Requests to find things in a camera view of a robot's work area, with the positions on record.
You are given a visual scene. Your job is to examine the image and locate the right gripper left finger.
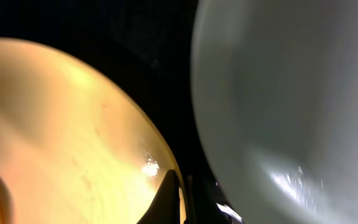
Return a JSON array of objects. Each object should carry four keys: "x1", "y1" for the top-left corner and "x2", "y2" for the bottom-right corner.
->
[{"x1": 137, "y1": 169, "x2": 180, "y2": 224}]

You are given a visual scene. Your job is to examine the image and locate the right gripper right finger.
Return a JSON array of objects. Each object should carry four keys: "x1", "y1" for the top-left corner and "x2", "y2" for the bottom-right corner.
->
[{"x1": 186, "y1": 175, "x2": 243, "y2": 224}]

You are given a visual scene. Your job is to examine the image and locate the yellow plate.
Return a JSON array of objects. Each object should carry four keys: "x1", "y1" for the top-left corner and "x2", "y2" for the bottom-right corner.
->
[{"x1": 0, "y1": 38, "x2": 186, "y2": 224}]

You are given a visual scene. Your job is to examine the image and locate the black round tray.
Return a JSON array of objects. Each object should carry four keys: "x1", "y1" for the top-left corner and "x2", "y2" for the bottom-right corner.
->
[{"x1": 0, "y1": 0, "x2": 226, "y2": 204}]

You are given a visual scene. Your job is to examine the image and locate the light blue plate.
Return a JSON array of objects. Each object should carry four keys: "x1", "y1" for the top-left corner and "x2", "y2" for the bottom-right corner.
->
[{"x1": 191, "y1": 0, "x2": 358, "y2": 223}]

